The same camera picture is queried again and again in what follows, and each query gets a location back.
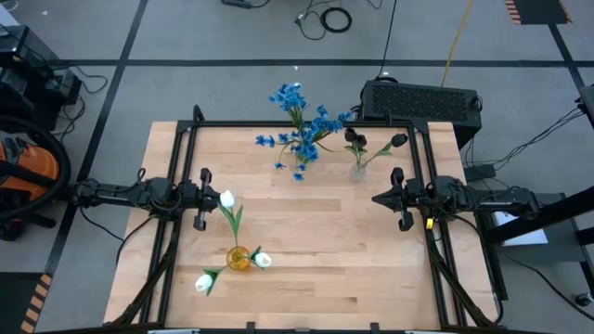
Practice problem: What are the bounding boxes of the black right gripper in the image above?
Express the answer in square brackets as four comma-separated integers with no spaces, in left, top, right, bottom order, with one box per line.
[370,166,435,232]

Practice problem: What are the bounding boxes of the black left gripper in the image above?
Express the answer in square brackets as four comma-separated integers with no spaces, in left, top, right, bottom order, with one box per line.
[178,167,223,232]

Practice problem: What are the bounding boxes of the white artificial tulip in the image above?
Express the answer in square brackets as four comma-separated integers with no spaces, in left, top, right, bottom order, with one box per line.
[194,263,228,297]
[248,245,273,270]
[218,188,245,250]

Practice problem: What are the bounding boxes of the yellow textured glass vase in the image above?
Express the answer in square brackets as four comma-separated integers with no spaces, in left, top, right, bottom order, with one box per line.
[226,245,252,273]

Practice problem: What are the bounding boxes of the blue artificial flower bunch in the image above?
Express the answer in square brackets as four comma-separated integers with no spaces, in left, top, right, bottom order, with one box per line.
[296,105,356,163]
[253,82,310,183]

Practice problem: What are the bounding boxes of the clear glass vase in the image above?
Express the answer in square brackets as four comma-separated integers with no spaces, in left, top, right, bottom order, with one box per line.
[348,161,368,183]

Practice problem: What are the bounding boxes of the black power brick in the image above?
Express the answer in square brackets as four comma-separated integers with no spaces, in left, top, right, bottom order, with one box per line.
[463,164,497,182]

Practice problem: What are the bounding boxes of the black perforated computer case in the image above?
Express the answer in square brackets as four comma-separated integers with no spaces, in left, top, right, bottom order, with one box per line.
[360,79,484,149]

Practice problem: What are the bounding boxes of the white paper sheet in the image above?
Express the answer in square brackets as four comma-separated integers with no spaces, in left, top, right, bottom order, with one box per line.
[491,211,549,247]

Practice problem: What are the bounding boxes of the black metal beam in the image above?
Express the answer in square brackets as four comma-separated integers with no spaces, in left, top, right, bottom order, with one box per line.
[482,185,594,247]

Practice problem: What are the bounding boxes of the orange and black vacuum cleaner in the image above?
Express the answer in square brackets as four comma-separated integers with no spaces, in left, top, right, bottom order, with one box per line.
[0,115,73,240]

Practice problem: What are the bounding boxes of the black mat with striped edge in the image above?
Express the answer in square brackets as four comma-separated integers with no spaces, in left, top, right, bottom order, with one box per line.
[504,0,573,25]
[0,272,53,334]

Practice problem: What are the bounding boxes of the black equipment boxes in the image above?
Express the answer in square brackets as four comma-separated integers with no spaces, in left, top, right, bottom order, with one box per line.
[0,25,84,134]

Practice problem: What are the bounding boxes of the black metal table frame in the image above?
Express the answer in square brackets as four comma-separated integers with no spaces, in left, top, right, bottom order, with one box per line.
[110,104,505,334]

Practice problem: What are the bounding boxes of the thin black floor cables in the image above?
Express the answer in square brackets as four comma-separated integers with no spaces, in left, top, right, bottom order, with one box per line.
[463,106,586,173]

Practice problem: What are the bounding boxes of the black hanging cable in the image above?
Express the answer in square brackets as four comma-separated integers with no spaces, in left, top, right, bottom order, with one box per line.
[374,0,399,79]

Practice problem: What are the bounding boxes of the long yellow cable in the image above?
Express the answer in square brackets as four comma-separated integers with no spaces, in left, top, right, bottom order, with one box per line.
[440,0,475,88]

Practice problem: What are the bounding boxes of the coiled black cable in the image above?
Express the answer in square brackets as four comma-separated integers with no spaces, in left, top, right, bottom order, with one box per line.
[319,6,353,33]

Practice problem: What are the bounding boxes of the tangled black cables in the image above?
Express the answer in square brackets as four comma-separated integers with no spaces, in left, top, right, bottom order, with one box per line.
[294,0,326,42]

